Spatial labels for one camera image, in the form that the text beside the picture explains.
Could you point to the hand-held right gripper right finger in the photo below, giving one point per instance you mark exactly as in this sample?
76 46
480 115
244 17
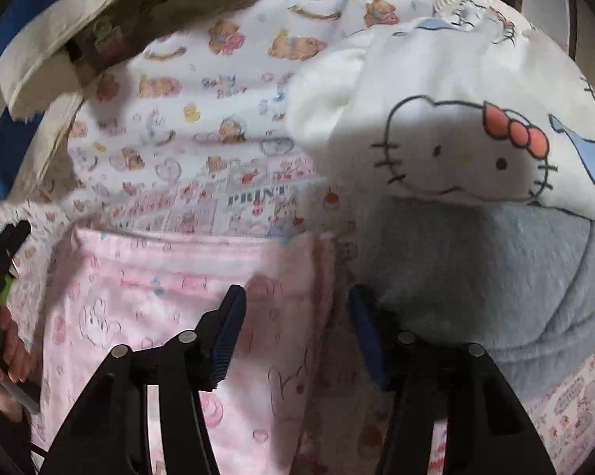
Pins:
366 337

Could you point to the white bear print blanket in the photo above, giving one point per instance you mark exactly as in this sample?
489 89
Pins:
203 109

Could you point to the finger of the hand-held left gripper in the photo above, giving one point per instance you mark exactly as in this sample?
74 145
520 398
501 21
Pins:
15 240

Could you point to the person's left hand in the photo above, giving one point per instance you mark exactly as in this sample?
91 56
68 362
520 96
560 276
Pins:
13 351

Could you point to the pink printed bedsheet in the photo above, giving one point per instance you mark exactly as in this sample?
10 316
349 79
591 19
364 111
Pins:
258 204

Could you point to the pink rabbit print pants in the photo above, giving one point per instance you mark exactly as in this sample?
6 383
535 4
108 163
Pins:
178 287

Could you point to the cream blue orange striped cloth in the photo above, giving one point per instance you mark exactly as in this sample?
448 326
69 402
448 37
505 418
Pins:
40 59

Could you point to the black metal frame tube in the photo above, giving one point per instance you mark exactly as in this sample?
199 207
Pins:
572 24

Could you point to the grey fleece garment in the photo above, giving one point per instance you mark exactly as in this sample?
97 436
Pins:
500 282

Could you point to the white cat print pants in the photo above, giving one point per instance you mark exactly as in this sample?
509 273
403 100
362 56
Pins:
451 123

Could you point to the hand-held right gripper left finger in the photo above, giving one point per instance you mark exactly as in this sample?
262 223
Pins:
228 332

